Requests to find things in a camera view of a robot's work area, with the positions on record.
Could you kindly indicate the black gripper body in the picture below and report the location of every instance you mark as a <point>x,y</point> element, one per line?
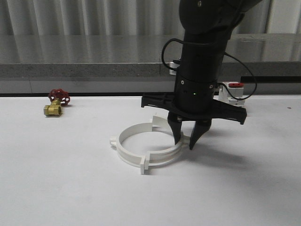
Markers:
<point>193,101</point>

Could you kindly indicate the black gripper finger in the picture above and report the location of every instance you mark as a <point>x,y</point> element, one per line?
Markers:
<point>175,126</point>
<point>200,128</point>

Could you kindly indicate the white half pipe clamp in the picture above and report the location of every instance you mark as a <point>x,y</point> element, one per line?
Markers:
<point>127,143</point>
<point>161,149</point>

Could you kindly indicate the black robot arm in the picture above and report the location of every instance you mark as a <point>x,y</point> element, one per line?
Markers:
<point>208,25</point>

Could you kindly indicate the grey stone counter ledge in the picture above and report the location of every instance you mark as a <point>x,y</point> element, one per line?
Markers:
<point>33,64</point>

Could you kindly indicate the grey pleated curtain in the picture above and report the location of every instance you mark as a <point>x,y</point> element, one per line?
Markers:
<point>131,17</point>

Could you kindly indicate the white circuit breaker red switch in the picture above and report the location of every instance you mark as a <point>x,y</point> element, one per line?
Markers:
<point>236,89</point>

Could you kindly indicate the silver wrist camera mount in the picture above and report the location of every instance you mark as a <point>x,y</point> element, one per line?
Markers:
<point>174,64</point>

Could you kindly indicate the brass valve with red handle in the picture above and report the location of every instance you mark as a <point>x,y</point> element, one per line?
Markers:
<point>58,98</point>

